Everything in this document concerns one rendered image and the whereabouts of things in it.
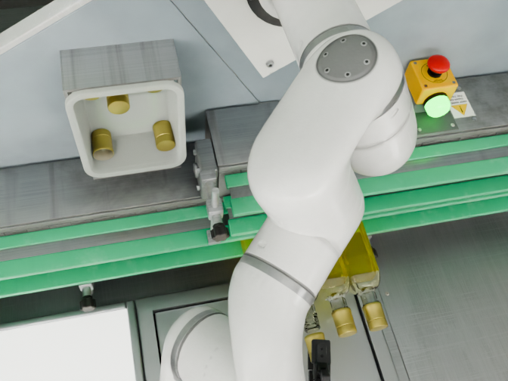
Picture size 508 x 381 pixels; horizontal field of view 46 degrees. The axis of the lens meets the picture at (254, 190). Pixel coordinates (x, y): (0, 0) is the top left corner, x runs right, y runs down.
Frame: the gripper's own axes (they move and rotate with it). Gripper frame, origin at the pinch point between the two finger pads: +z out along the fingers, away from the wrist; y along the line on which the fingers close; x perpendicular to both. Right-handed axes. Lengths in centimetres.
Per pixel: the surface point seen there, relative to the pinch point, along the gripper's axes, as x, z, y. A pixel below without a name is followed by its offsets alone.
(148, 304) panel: 31.6, 11.2, -11.5
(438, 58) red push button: -18, 46, 25
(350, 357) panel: -8.1, 3.3, -12.6
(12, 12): 78, 90, -14
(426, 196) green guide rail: -20.0, 29.6, 6.0
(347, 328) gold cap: -4.7, 4.4, 1.7
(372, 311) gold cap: -9.4, 7.8, 1.4
